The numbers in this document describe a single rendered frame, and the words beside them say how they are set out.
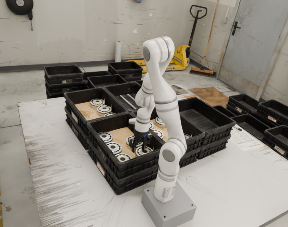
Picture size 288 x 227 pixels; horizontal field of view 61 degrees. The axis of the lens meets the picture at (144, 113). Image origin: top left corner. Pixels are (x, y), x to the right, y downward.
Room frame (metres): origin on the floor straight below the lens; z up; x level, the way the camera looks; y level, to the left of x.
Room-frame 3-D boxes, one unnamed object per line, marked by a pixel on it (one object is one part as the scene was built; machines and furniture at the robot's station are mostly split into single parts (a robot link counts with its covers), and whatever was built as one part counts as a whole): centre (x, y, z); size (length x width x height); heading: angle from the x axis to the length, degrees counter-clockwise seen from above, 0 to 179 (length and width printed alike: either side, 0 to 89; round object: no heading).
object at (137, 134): (1.05, 0.00, 0.98); 0.08 x 0.08 x 0.09
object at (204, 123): (1.47, -0.38, 0.87); 0.40 x 0.30 x 0.11; 38
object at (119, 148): (1.06, 0.15, 0.86); 0.10 x 0.10 x 0.01
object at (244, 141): (1.60, -0.76, 0.70); 0.33 x 0.23 x 0.01; 32
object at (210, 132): (1.47, -0.38, 0.92); 0.40 x 0.30 x 0.02; 38
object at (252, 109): (2.73, -1.25, 0.31); 0.40 x 0.30 x 0.34; 32
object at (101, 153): (1.10, 0.09, 0.87); 0.40 x 0.30 x 0.11; 38
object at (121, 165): (1.10, 0.09, 0.92); 0.40 x 0.30 x 0.02; 38
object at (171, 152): (0.83, -0.15, 1.04); 0.09 x 0.09 x 0.17; 61
